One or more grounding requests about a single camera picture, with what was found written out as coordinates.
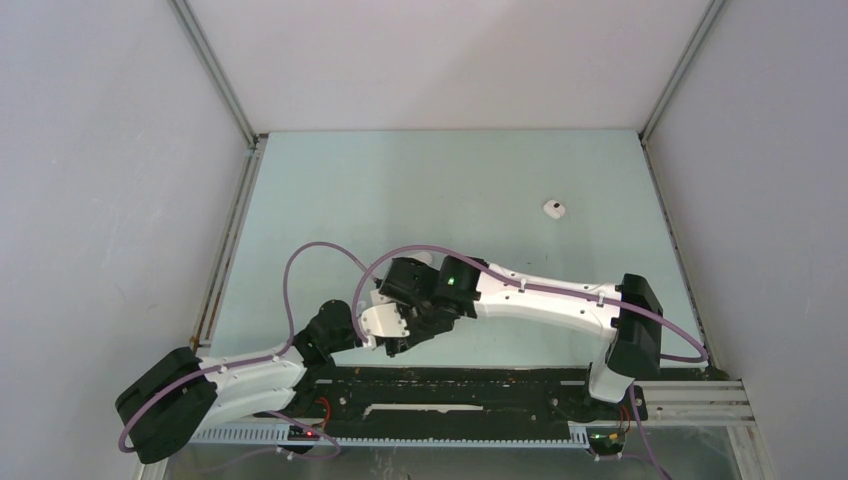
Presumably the aluminium frame rail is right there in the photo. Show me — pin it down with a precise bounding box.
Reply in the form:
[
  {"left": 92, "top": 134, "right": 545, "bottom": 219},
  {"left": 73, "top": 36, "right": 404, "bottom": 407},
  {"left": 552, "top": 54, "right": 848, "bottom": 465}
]
[{"left": 148, "top": 377, "right": 757, "bottom": 432}]

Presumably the white oval charging case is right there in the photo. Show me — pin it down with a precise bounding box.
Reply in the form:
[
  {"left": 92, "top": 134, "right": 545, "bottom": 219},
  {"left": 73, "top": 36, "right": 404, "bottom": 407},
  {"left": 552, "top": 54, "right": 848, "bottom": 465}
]
[{"left": 410, "top": 251, "right": 433, "bottom": 264}]

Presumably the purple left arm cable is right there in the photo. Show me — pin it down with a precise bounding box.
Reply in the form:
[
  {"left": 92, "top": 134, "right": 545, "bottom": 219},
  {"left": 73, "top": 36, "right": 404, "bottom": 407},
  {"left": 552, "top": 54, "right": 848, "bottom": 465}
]
[{"left": 117, "top": 241, "right": 372, "bottom": 462}]

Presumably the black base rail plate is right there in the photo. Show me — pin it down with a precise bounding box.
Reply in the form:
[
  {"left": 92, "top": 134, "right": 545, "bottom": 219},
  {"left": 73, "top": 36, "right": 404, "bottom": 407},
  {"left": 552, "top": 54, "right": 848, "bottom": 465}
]
[{"left": 280, "top": 365, "right": 648, "bottom": 441}]

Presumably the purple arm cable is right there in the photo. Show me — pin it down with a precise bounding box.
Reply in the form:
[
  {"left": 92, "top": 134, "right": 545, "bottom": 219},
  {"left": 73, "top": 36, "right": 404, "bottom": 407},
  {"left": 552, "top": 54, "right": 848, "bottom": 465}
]
[
  {"left": 351, "top": 245, "right": 710, "bottom": 480},
  {"left": 117, "top": 241, "right": 372, "bottom": 462}
]

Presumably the white cable duct strip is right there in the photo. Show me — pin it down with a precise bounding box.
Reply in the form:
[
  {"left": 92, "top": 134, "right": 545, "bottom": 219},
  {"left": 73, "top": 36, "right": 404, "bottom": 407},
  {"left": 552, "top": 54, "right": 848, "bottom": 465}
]
[{"left": 189, "top": 422, "right": 589, "bottom": 449}]

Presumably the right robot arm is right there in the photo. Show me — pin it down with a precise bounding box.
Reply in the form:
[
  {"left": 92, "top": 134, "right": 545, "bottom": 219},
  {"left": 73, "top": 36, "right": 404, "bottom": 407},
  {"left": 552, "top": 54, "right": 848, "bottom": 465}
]
[{"left": 358, "top": 255, "right": 663, "bottom": 418}]

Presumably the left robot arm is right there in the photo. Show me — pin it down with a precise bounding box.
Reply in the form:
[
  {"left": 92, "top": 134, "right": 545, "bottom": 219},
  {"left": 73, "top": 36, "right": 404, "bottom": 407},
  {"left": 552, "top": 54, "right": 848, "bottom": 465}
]
[{"left": 115, "top": 300, "right": 360, "bottom": 464}]

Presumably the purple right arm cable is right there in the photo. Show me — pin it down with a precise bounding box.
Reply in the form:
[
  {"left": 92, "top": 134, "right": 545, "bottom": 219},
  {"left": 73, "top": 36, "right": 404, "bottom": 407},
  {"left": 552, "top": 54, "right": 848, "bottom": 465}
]
[{"left": 351, "top": 245, "right": 710, "bottom": 480}]

